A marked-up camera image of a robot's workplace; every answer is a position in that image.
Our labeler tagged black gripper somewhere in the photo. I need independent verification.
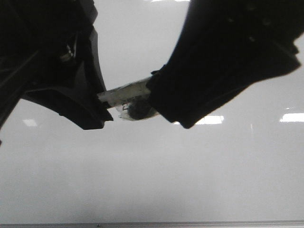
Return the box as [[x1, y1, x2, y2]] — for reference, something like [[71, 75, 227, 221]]
[[0, 0, 113, 130]]

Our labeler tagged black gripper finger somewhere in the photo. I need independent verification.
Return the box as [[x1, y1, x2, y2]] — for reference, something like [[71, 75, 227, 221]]
[[147, 0, 304, 129]]

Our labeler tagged white whiteboard marker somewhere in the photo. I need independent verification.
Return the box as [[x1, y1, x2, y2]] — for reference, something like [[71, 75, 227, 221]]
[[97, 77, 159, 121]]

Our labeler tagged white whiteboard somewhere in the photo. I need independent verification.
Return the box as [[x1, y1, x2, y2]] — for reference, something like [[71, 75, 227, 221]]
[[0, 0, 304, 228]]

